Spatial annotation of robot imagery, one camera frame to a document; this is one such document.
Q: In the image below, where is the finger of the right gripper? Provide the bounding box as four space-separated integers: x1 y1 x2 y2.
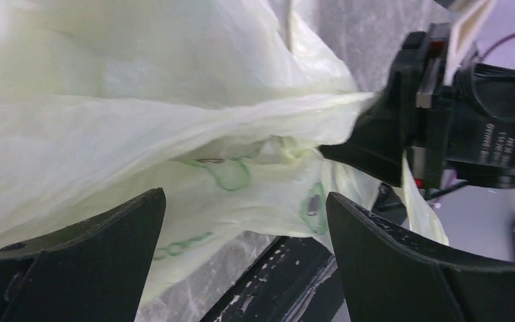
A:
319 89 406 187

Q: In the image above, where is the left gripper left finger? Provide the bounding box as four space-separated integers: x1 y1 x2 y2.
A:
0 189 166 321

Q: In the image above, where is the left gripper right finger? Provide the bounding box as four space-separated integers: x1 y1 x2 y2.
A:
326 193 515 321

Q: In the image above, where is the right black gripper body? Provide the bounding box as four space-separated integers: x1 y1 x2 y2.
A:
390 24 515 189

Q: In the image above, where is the light green plastic bag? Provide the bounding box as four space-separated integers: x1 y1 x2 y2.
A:
0 1 449 304

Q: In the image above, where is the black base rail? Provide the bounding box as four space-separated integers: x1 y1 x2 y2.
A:
202 237 345 322

